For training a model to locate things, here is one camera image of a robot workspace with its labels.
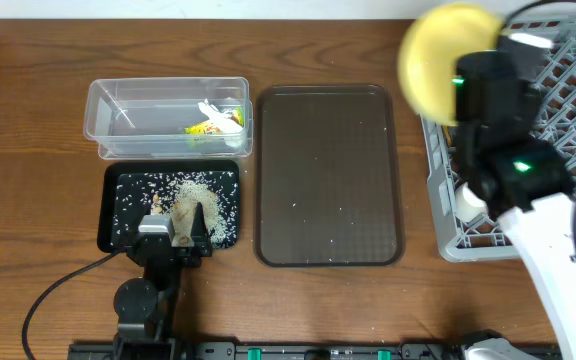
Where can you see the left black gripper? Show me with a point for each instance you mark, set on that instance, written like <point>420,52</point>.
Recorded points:
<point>177,248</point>

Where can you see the dark brown serving tray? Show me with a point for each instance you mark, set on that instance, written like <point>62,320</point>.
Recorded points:
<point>328,189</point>

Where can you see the white cup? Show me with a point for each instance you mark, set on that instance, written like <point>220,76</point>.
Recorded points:
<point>468,205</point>

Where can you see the clear plastic bin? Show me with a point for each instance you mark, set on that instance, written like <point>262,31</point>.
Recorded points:
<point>170,117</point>

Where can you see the grey dishwasher rack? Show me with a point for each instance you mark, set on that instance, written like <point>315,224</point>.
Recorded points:
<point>481,239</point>

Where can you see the yellow plate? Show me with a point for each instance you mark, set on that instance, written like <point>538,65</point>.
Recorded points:
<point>429,52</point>

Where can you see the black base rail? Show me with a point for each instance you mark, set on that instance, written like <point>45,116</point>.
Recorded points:
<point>230,351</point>

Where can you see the green yellow snack wrapper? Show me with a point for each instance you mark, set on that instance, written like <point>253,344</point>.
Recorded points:
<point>208,127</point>

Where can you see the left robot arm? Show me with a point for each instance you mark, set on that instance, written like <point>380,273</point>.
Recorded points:
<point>146,305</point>

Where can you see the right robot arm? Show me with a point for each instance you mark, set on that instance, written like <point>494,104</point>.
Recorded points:
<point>523,180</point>

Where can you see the black tray bin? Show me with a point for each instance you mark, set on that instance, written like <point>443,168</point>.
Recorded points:
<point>115,170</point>

